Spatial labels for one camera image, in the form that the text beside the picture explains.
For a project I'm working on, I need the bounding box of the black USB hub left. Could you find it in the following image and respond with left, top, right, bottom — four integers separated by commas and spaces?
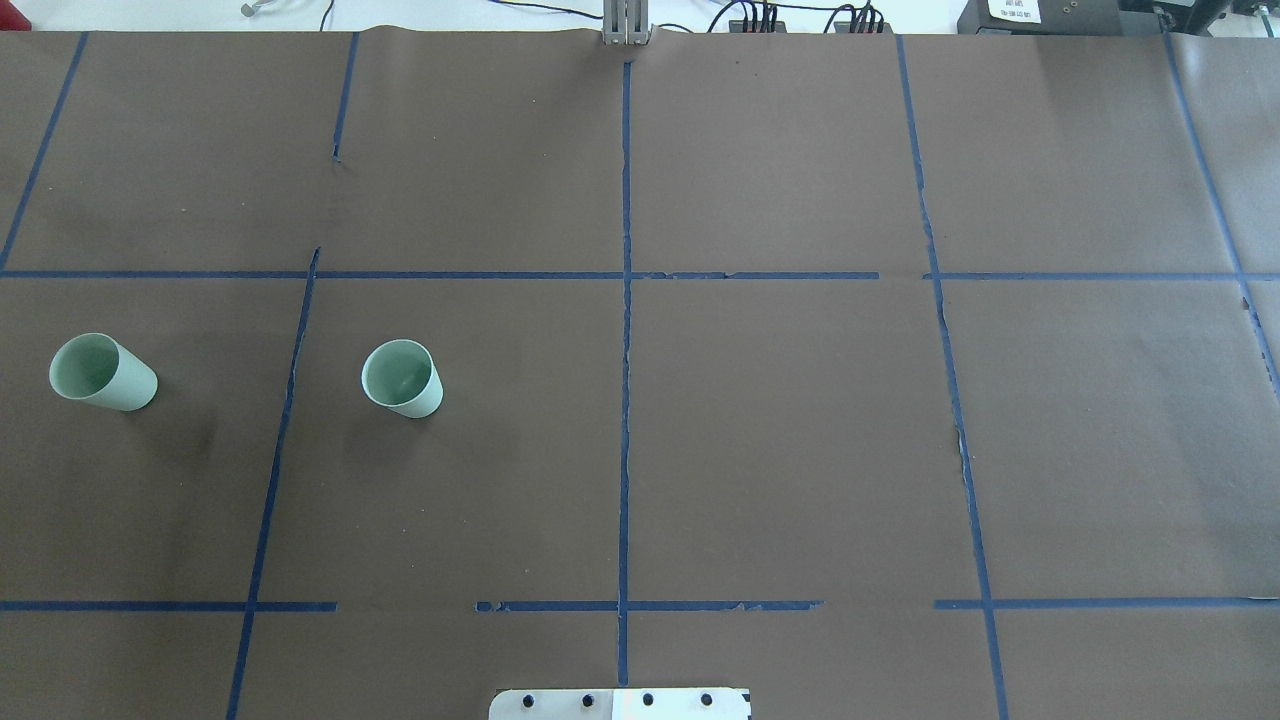
727, 17, 787, 35

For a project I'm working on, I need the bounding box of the grey aluminium frame post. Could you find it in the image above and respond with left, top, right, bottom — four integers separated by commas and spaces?
602, 0, 653, 46

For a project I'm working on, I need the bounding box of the brown paper table cover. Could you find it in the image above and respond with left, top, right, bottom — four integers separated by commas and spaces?
3, 28, 1277, 719

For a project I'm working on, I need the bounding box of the black usb hub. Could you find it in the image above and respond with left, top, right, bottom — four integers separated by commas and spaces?
727, 17, 787, 35
829, 15, 893, 35

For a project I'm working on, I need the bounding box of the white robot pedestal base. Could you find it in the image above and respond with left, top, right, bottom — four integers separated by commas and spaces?
488, 687, 753, 719

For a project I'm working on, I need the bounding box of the pale green cup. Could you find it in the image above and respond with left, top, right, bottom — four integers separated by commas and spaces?
47, 332, 159, 413
360, 340, 444, 419

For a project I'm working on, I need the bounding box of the black USB hub right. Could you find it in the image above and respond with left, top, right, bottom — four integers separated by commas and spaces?
829, 15, 893, 35

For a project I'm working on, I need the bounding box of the black computer box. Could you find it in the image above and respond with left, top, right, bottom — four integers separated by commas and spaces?
956, 1, 1123, 36

